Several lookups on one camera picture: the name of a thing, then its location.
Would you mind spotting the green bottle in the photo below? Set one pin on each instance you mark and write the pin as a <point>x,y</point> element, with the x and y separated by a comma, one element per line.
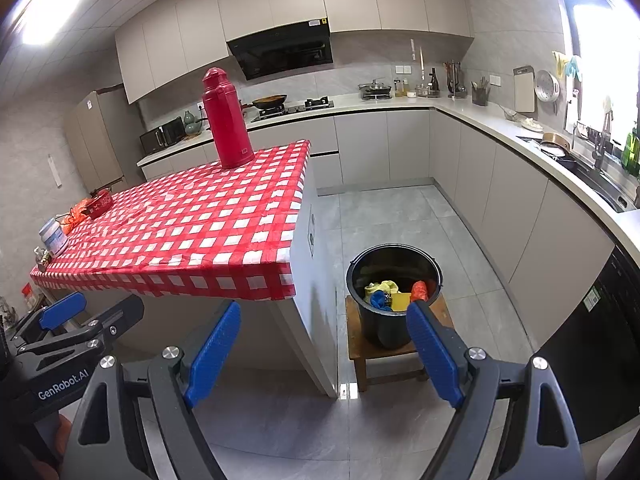
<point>631,152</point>

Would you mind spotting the white jar blue label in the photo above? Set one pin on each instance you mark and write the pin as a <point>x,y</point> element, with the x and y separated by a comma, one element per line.
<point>54,237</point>

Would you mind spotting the steel pot with lid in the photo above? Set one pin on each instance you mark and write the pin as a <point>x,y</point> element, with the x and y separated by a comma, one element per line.
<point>375,89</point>

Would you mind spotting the bright window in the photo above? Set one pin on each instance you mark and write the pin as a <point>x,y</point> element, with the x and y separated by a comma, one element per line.
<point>605,60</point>

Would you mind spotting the beige upper cabinets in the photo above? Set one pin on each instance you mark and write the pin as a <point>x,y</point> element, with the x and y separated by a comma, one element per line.
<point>275,5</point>

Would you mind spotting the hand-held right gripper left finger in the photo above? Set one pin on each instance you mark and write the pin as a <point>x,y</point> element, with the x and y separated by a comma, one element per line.
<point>212,355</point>

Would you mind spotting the red thermos flask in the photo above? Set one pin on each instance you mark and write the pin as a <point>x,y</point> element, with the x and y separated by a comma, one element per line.
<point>227,120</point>

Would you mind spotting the dark utensil holder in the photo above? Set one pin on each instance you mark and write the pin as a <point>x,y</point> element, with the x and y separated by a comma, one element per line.
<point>480,95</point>

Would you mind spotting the black microwave oven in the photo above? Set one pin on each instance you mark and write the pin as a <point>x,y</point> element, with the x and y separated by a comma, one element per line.
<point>161,136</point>

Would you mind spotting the orange plastic bag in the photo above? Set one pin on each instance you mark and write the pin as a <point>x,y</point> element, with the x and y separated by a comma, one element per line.
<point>420,291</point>

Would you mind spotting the beige refrigerator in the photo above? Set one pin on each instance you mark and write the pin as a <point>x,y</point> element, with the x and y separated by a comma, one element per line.
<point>97,140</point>

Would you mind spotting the grey kitchen island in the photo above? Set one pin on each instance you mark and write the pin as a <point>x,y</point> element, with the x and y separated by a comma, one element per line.
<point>315,310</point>

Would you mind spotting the red patterned pot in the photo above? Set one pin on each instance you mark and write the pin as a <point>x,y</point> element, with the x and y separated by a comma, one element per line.
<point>99,206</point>

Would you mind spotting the small brass metal object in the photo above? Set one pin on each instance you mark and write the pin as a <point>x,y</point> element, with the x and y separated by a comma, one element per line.
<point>42,258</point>

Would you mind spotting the orange mesh bag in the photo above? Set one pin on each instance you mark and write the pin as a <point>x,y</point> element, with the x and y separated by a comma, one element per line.
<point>75,215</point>

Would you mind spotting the kitchen sink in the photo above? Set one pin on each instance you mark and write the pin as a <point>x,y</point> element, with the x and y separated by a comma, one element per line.
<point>600,185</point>

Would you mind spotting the yellow plastic bag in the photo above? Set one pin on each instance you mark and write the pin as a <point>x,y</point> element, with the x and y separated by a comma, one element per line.
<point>382,287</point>

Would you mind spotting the black bucket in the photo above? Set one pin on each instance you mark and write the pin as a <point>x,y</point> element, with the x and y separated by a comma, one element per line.
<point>385,330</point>

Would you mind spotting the round metal colander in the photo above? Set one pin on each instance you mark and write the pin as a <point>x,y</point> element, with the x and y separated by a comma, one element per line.
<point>546,86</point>

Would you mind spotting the grey sink faucet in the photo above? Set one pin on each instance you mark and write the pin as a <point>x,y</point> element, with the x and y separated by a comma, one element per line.
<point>601,145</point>

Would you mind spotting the white wall panel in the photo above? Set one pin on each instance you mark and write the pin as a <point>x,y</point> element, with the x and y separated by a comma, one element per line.
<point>55,171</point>

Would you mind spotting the yellow sponge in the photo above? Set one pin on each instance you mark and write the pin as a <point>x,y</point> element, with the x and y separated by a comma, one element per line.
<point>401,302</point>

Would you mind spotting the black built-in appliance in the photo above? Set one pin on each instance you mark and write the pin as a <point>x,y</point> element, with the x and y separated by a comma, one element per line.
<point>590,360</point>

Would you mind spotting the yellow oil bottle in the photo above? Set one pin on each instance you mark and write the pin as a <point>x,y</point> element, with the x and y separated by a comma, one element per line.
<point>400,88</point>

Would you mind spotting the person's left hand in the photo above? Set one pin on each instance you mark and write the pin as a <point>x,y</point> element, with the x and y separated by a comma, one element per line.
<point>64,432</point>

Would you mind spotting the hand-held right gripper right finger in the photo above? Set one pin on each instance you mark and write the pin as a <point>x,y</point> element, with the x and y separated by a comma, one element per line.
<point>432,355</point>

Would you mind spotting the wooden stool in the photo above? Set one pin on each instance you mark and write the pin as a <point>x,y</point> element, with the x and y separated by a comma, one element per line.
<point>380,355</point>

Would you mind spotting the black gas stove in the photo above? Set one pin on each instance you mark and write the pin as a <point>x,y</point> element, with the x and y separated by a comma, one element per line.
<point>312,106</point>

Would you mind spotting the red white checked tablecloth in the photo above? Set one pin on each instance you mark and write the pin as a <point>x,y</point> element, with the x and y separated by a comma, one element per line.
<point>175,225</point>

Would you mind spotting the dark wine bottle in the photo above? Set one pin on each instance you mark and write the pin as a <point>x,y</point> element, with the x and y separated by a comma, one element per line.
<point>434,80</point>

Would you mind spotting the brown round pan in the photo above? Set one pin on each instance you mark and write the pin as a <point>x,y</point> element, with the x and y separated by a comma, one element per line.
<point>556,145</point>

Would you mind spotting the green ceramic vase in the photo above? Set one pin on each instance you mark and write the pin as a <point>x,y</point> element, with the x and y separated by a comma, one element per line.
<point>191,124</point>

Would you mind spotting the black range hood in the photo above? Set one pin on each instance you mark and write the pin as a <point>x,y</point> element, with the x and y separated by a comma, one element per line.
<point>285,55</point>

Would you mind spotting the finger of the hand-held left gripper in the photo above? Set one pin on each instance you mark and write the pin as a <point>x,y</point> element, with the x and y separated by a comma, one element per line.
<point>62,310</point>
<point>117,315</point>

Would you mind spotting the white cutting board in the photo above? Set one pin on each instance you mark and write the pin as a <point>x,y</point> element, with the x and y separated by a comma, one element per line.
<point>523,90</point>

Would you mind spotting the ceiling light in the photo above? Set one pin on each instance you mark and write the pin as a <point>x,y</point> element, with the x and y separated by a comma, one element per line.
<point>50,17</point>

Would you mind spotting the dark wok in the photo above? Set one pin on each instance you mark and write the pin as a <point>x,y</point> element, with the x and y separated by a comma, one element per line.
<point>270,101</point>

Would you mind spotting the blue cloth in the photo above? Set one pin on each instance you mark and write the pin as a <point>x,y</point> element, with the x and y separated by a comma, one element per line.
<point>380,301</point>

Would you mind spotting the hanging rubber gloves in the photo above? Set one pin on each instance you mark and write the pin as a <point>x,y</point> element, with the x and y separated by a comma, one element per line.
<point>567,65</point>

